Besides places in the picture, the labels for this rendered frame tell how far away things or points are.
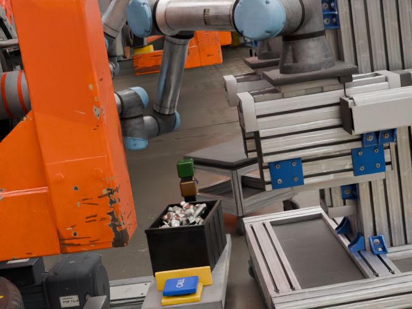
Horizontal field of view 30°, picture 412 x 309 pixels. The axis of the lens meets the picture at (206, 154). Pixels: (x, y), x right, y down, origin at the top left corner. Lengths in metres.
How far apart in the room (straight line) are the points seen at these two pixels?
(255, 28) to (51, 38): 0.52
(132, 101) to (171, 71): 0.15
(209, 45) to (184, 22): 3.77
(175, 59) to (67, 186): 0.75
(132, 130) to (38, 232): 0.68
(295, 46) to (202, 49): 3.87
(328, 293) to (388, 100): 0.54
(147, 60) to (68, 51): 4.25
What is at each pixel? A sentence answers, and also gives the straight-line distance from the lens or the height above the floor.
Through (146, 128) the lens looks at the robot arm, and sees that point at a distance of 2.43.
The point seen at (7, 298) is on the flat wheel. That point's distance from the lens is 1.69.
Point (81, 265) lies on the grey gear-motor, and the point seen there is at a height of 0.40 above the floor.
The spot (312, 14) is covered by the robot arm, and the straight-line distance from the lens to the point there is 2.06.
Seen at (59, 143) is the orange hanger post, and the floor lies 0.78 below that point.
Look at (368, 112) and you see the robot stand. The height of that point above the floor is 0.71.
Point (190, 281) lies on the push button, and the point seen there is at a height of 0.48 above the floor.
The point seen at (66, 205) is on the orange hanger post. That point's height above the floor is 0.64.
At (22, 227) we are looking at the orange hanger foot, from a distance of 1.84.
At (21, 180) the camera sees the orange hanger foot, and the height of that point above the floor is 0.70.
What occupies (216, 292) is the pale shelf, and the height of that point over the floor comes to 0.45.
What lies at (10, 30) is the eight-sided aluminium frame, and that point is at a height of 1.04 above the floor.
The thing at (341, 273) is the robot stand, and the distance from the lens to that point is 2.30.
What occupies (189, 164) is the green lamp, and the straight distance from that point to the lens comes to 1.91.
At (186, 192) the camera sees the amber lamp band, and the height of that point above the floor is 0.58.
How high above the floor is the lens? 1.06
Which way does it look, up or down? 12 degrees down
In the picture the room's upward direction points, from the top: 9 degrees counter-clockwise
